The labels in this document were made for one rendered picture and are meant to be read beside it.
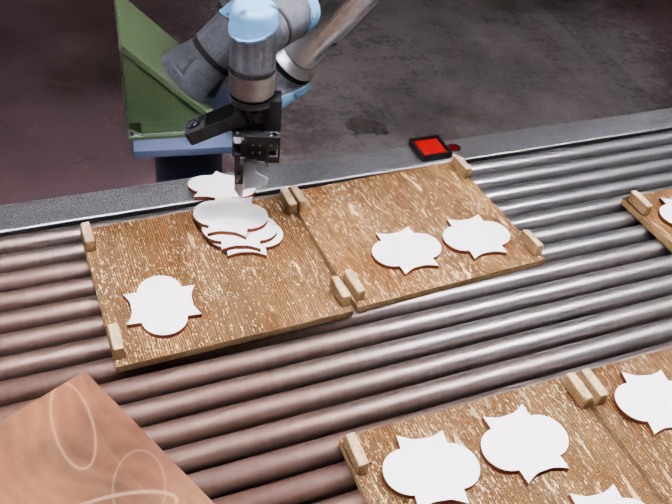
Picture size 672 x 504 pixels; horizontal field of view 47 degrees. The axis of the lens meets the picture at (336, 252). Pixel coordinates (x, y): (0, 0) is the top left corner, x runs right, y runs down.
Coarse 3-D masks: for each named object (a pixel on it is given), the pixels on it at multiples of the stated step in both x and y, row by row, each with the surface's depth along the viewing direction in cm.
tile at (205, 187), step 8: (200, 176) 161; (208, 176) 161; (216, 176) 162; (224, 176) 162; (232, 176) 162; (192, 184) 158; (200, 184) 158; (208, 184) 158; (216, 184) 159; (224, 184) 159; (232, 184) 159; (192, 192) 157; (200, 192) 155; (208, 192) 156; (216, 192) 156; (224, 192) 156; (232, 192) 156; (248, 192) 156
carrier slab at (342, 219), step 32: (320, 192) 160; (352, 192) 161; (384, 192) 162; (416, 192) 163; (448, 192) 164; (480, 192) 165; (320, 224) 152; (352, 224) 153; (384, 224) 154; (416, 224) 155; (512, 224) 158; (352, 256) 146; (448, 256) 148; (512, 256) 150; (384, 288) 140; (416, 288) 141; (448, 288) 143
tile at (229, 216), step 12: (204, 204) 148; (216, 204) 149; (228, 204) 149; (240, 204) 149; (252, 204) 150; (204, 216) 146; (216, 216) 146; (228, 216) 146; (240, 216) 147; (252, 216) 147; (264, 216) 147; (216, 228) 143; (228, 228) 144; (240, 228) 144; (252, 228) 145
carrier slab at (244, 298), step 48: (96, 240) 142; (144, 240) 143; (192, 240) 145; (288, 240) 147; (96, 288) 133; (240, 288) 136; (288, 288) 137; (144, 336) 126; (192, 336) 127; (240, 336) 128
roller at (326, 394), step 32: (576, 320) 141; (608, 320) 142; (640, 320) 144; (448, 352) 132; (480, 352) 133; (512, 352) 135; (320, 384) 124; (352, 384) 125; (384, 384) 126; (192, 416) 117; (224, 416) 118; (256, 416) 119; (288, 416) 121
